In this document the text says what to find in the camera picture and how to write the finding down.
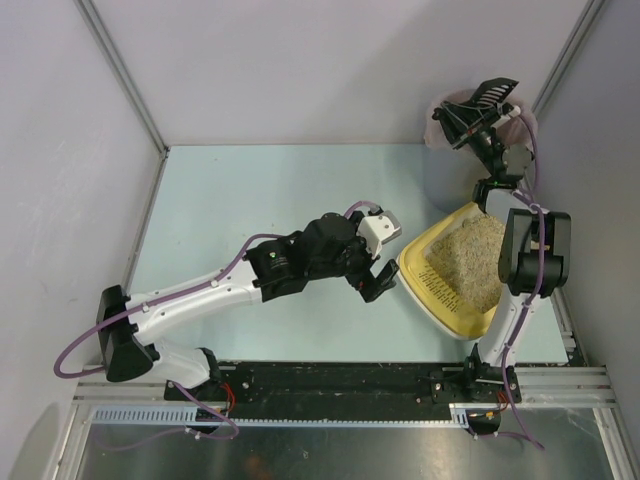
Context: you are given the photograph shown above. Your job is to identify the grey slotted cable duct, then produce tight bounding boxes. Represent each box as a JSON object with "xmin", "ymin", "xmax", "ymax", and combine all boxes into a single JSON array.
[{"xmin": 89, "ymin": 402, "xmax": 496, "ymax": 430}]

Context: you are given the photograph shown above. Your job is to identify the grey trash bin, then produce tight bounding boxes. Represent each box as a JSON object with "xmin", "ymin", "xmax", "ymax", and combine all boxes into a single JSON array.
[{"xmin": 424, "ymin": 148, "xmax": 486, "ymax": 213}]

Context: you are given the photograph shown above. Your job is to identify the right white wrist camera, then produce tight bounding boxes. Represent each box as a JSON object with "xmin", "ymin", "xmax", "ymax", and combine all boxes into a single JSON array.
[{"xmin": 494, "ymin": 102, "xmax": 522, "ymax": 128}]

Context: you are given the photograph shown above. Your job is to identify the black litter scoop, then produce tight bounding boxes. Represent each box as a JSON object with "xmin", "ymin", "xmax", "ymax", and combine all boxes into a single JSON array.
[{"xmin": 469, "ymin": 77, "xmax": 519, "ymax": 106}]

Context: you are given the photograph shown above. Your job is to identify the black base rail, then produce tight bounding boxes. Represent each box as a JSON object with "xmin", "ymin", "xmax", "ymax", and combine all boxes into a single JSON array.
[{"xmin": 191, "ymin": 362, "xmax": 522, "ymax": 423}]

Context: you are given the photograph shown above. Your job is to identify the pink bin liner bag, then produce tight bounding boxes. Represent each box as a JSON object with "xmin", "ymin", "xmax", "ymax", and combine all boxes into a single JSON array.
[{"xmin": 423, "ymin": 88, "xmax": 540, "ymax": 154}]

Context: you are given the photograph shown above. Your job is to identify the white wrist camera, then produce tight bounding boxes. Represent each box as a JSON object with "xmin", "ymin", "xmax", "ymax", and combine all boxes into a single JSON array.
[
  {"xmin": 357, "ymin": 211, "xmax": 402, "ymax": 259},
  {"xmin": 494, "ymin": 102, "xmax": 522, "ymax": 128}
]

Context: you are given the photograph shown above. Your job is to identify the yellow litter box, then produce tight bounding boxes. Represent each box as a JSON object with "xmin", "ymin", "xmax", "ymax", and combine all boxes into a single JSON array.
[{"xmin": 398, "ymin": 203, "xmax": 497, "ymax": 340}]

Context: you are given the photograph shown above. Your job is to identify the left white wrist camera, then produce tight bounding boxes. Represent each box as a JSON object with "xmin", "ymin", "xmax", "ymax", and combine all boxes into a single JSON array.
[{"xmin": 357, "ymin": 211, "xmax": 402, "ymax": 259}]

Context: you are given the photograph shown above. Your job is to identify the beige cat litter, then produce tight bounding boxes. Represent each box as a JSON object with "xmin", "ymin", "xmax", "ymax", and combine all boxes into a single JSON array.
[{"xmin": 426, "ymin": 214, "xmax": 505, "ymax": 313}]

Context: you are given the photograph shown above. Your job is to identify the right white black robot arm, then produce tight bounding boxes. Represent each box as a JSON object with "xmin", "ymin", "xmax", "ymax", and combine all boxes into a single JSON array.
[{"xmin": 428, "ymin": 101, "xmax": 571, "ymax": 403}]

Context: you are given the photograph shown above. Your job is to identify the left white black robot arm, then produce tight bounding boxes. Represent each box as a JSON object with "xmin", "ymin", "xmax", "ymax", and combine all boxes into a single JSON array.
[{"xmin": 96, "ymin": 210, "xmax": 402, "ymax": 389}]

